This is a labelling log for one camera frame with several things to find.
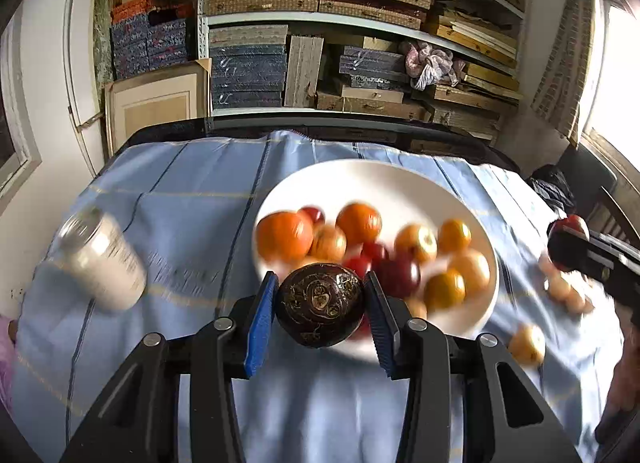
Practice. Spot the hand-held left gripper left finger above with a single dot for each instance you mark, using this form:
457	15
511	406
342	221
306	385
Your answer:
261	323

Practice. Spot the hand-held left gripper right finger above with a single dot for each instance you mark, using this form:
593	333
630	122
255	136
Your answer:
382	330

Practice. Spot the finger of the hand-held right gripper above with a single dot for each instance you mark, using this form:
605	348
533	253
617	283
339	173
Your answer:
567	253

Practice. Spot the dark red plum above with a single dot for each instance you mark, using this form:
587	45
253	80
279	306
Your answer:
400	275
575	225

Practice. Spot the yellow passion fruit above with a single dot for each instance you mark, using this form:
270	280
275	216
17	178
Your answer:
416	242
327	242
416	307
527	343

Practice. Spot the dark brown round fruit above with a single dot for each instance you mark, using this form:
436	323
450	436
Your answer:
320	305

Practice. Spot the small red plum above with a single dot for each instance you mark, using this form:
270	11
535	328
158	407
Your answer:
314	215
356	265
375	250

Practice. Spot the small glossy orange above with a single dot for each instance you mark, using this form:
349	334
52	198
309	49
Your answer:
455	236
445	290

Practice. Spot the tangerine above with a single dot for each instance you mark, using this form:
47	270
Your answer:
358	223
284	238

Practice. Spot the large pale orange fruit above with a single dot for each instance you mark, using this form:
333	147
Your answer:
470	270

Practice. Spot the white plate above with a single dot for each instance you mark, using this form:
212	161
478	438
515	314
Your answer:
380	183

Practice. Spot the cluster of pale small fruits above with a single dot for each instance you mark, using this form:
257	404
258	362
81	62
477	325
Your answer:
562	288

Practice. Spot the person's right hand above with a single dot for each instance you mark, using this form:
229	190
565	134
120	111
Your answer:
622	393

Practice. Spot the dark wooden chair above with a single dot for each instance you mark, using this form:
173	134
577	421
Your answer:
612	208

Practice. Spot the black bag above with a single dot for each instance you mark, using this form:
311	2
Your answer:
555	188

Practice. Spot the blue checked tablecloth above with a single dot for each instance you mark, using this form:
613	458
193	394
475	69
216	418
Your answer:
175	203

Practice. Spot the white drink can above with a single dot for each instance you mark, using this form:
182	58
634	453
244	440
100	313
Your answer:
100	263

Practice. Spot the bright side window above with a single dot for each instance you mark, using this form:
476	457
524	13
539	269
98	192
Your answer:
615	68

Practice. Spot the stack of wooden boxes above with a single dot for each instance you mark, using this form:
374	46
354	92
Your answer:
475	40

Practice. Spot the pink plastic bag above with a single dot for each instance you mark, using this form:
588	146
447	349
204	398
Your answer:
5	358
430	65

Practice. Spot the wooden framed panel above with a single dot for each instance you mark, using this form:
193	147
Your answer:
155	108

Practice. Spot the stack of dark blue boxes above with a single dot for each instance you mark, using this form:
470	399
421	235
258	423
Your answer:
247	75
372	63

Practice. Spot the stack of blue speckled boxes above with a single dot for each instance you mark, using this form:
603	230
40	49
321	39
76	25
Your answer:
145	48

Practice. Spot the aluminium framed window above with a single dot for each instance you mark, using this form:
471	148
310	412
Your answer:
15	143

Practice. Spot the white metal shelf rack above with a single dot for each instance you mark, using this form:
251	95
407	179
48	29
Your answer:
260	18

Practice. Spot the green marbled board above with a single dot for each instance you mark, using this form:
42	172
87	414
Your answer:
102	33

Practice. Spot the stack of orange patterned boxes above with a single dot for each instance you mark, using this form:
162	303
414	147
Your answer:
150	10

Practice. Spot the white leaning strip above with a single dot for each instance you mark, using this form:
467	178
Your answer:
69	43

